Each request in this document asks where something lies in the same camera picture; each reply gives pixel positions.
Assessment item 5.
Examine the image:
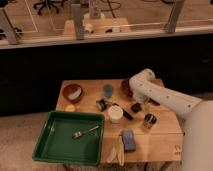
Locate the black marker pen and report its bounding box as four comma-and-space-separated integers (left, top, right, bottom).
106, 100, 133, 120

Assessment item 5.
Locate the white paper cup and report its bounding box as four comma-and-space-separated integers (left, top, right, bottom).
108, 105, 123, 123

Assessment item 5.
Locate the brown bowl with white content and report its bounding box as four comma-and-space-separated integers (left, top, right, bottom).
62, 84, 83, 103

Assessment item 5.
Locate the dark red bowl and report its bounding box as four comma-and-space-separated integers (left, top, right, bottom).
121, 78, 133, 97

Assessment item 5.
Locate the metal spoon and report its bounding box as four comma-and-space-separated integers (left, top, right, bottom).
72, 125, 100, 139

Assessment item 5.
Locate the white plastic knife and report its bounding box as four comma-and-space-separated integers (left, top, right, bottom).
117, 136, 124, 166

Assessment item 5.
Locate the green plastic tray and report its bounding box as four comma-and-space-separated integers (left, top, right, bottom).
32, 111, 105, 166

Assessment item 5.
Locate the blue sponge block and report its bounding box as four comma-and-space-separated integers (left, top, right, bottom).
122, 129, 136, 152

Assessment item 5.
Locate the small black clip object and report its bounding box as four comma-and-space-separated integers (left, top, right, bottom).
96, 99, 107, 111

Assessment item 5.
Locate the grey metal post left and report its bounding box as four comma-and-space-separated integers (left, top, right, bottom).
0, 8, 19, 45

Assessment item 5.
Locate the blue translucent cup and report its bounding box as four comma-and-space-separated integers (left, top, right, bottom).
103, 84, 113, 98

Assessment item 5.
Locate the small dark tin can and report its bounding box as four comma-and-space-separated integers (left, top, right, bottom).
143, 114, 157, 129

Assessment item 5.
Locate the grey metal post middle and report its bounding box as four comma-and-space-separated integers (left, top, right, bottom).
71, 4, 84, 40

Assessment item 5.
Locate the grey metal post right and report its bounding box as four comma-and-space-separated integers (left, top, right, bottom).
164, 0, 184, 34

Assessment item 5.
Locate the grey metal post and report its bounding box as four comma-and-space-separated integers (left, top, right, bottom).
164, 0, 184, 34
0, 8, 19, 45
71, 4, 84, 40

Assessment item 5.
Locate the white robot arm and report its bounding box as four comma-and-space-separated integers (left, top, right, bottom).
129, 69, 213, 171

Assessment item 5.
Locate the black rectangular eraser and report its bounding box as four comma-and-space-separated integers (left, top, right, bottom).
131, 103, 142, 113

